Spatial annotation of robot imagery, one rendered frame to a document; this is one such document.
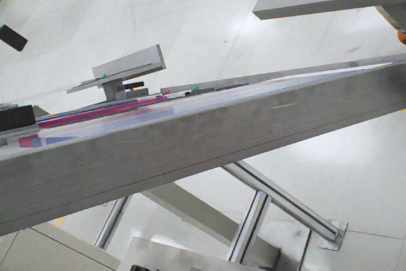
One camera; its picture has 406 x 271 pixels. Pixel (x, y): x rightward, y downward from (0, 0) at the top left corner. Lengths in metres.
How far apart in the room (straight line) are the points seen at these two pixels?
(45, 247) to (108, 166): 1.57
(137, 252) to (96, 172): 0.80
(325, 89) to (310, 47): 1.67
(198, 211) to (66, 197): 1.19
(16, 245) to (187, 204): 0.65
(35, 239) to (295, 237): 0.85
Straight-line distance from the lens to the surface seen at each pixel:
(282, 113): 0.68
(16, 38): 1.00
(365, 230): 1.77
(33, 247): 2.10
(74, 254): 2.16
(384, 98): 0.81
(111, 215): 2.16
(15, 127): 0.84
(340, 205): 1.86
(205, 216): 1.72
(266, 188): 1.61
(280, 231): 1.96
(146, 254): 1.30
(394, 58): 0.91
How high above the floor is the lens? 1.30
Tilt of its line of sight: 28 degrees down
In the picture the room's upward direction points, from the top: 54 degrees counter-clockwise
